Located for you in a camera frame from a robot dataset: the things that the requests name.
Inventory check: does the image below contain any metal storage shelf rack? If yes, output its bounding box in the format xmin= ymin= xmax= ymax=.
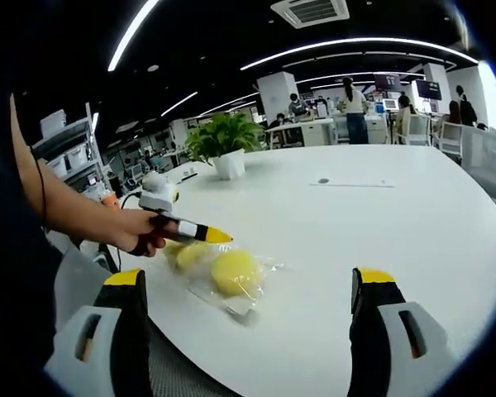
xmin=31 ymin=102 xmax=108 ymax=195

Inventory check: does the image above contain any orange cup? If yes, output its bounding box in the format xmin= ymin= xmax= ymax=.
xmin=101 ymin=190 xmax=120 ymax=211

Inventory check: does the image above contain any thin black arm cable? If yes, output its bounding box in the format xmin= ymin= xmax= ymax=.
xmin=29 ymin=146 xmax=50 ymax=220

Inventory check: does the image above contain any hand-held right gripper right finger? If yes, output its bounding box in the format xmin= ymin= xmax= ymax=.
xmin=346 ymin=267 xmax=460 ymax=397

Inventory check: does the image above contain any hanging dark sign screen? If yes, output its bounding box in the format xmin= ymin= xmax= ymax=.
xmin=374 ymin=73 xmax=402 ymax=92

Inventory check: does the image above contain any person's dark shirt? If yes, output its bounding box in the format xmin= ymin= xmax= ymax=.
xmin=0 ymin=136 xmax=65 ymax=397

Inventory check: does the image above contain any yellow round silicone block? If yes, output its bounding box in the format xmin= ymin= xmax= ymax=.
xmin=185 ymin=243 xmax=293 ymax=328

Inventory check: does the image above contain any hanging dark monitor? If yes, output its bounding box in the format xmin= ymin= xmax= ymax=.
xmin=415 ymin=79 xmax=443 ymax=100

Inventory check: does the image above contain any long curved ceiling light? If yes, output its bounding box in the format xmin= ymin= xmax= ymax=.
xmin=239 ymin=37 xmax=479 ymax=71

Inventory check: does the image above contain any straight ceiling light strip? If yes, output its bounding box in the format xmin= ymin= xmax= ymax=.
xmin=107 ymin=0 xmax=160 ymax=72

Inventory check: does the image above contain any short ceiling light strip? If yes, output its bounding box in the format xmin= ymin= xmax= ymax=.
xmin=200 ymin=93 xmax=260 ymax=117
xmin=160 ymin=91 xmax=199 ymax=117

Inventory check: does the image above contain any white office chair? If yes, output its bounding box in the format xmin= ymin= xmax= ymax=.
xmin=437 ymin=121 xmax=464 ymax=157
xmin=407 ymin=113 xmax=433 ymax=146

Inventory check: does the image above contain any yellow rectangular silicone block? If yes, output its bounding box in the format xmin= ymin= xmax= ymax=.
xmin=163 ymin=242 xmax=216 ymax=274

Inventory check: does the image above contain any green plant in white pot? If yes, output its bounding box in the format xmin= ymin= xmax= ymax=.
xmin=184 ymin=111 xmax=268 ymax=181

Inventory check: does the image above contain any person's left hand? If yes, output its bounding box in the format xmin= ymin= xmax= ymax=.
xmin=107 ymin=208 xmax=169 ymax=258

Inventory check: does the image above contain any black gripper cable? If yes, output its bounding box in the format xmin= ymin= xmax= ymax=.
xmin=114 ymin=192 xmax=144 ymax=274

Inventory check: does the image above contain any stack of white boxes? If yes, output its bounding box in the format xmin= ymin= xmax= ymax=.
xmin=39 ymin=109 xmax=68 ymax=137

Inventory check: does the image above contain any ceiling air conditioner vent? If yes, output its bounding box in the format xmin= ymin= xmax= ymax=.
xmin=270 ymin=0 xmax=351 ymax=29

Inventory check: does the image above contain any white storage bin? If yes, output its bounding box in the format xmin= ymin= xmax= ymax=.
xmin=65 ymin=146 xmax=88 ymax=169
xmin=47 ymin=156 xmax=69 ymax=179

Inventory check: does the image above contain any white office desk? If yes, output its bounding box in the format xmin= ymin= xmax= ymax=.
xmin=264 ymin=117 xmax=336 ymax=149

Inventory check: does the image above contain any white table cable cover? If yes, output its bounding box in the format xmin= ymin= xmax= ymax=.
xmin=309 ymin=177 xmax=396 ymax=189

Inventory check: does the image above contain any large grey office chair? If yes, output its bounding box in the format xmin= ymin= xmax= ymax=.
xmin=460 ymin=125 xmax=496 ymax=208

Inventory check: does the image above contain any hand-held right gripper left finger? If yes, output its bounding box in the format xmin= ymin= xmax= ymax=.
xmin=45 ymin=267 xmax=155 ymax=397

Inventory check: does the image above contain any grey mesh office chair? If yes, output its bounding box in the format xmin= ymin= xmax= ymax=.
xmin=53 ymin=247 xmax=241 ymax=397

